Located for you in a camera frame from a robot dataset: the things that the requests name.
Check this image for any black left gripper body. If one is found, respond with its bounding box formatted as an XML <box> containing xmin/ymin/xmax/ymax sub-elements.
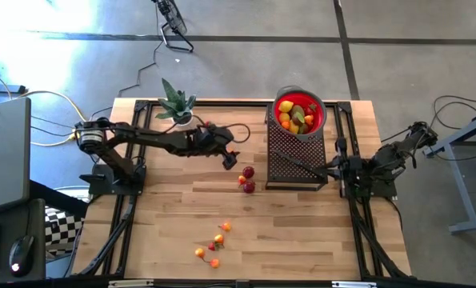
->
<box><xmin>193</xmin><ymin>123</ymin><xmax>241</xmax><ymax>172</ymax></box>

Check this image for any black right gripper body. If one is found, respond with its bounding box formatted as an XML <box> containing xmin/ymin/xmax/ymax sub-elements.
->
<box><xmin>333</xmin><ymin>138</ymin><xmax>363</xmax><ymax>198</ymax></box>

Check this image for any black perforated metal shelf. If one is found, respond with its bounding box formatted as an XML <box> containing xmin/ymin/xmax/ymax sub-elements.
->
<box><xmin>265</xmin><ymin>102</ymin><xmax>329</xmax><ymax>191</ymax></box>

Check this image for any red grey collapsible colander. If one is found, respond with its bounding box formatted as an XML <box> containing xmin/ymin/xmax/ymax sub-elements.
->
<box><xmin>270</xmin><ymin>84</ymin><xmax>327</xmax><ymax>143</ymax></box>

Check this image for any potted aloe plant white pot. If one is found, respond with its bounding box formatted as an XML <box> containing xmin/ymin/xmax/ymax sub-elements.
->
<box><xmin>154</xmin><ymin>78</ymin><xmax>198</xmax><ymax>127</ymax></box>

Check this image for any black floor fan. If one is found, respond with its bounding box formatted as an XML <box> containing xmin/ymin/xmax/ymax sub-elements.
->
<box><xmin>151</xmin><ymin>0</ymin><xmax>195</xmax><ymax>54</ymax></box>

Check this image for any grey metal table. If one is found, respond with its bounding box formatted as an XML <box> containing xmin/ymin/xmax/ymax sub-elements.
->
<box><xmin>423</xmin><ymin>110</ymin><xmax>476</xmax><ymax>235</ymax></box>

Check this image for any black white checkered board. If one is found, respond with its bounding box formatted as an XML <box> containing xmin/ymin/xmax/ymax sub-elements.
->
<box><xmin>44</xmin><ymin>206</ymin><xmax>86</xmax><ymax>257</ymax></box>

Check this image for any black desk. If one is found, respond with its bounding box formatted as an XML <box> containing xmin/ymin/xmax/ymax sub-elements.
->
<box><xmin>0</xmin><ymin>198</ymin><xmax>46</xmax><ymax>283</ymax></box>

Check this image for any grey desk top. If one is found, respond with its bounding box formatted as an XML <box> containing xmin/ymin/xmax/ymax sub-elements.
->
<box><xmin>0</xmin><ymin>97</ymin><xmax>32</xmax><ymax>213</ymax></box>

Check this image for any dark floor power strip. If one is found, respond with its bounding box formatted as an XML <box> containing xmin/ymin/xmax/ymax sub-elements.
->
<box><xmin>0</xmin><ymin>82</ymin><xmax>27</xmax><ymax>95</ymax></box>

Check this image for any black looped floor cable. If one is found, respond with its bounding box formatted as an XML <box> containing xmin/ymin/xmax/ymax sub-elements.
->
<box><xmin>381</xmin><ymin>94</ymin><xmax>476</xmax><ymax>163</ymax></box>

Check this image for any silver metal bracket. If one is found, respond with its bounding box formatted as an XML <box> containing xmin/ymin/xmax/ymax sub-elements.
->
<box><xmin>108</xmin><ymin>279</ymin><xmax>154</xmax><ymax>288</ymax></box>
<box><xmin>332</xmin><ymin>281</ymin><xmax>378</xmax><ymax>288</ymax></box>

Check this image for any yellow extension cable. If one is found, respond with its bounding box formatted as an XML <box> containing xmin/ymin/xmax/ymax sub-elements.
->
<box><xmin>0</xmin><ymin>66</ymin><xmax>90</xmax><ymax>147</ymax></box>

